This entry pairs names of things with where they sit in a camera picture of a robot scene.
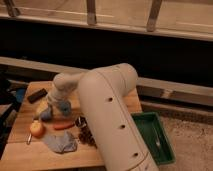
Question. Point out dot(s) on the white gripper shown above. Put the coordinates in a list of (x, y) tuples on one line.
[(54, 96)]

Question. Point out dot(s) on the blue sponge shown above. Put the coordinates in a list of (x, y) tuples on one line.
[(47, 114)]

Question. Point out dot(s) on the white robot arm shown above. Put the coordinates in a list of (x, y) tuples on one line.
[(100, 92)]

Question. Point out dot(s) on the blue plastic cup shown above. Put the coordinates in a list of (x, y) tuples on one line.
[(64, 107)]

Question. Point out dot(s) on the black rectangular block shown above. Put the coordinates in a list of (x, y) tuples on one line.
[(37, 95)]

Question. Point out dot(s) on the yellow apple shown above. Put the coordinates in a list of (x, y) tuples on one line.
[(37, 129)]

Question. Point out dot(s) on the orange carrot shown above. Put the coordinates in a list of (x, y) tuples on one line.
[(62, 126)]

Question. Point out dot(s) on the black small can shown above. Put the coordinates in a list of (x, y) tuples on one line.
[(80, 122)]

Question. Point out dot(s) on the metal spoon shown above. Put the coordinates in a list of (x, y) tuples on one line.
[(29, 139)]

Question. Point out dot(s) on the grey blue cloth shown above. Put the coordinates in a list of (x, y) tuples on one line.
[(61, 144)]

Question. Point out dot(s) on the green plastic tray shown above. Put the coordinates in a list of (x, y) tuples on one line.
[(155, 137)]

